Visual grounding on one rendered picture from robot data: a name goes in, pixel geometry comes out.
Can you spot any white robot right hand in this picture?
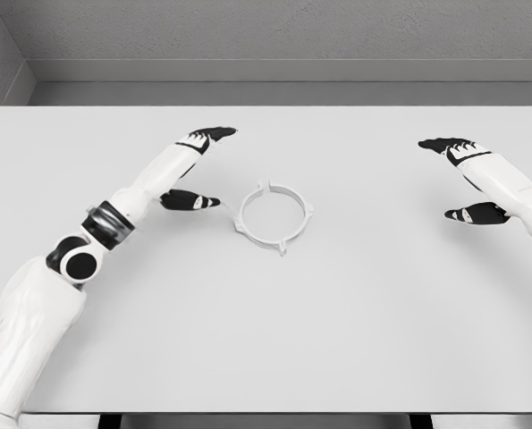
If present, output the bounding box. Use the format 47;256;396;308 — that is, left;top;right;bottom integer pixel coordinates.
418;137;532;226

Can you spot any white round pipe clamp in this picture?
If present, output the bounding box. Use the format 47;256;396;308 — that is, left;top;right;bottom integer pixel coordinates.
232;178;316;260

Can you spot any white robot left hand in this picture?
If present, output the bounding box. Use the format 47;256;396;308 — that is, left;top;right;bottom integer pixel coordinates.
127;126;240;213

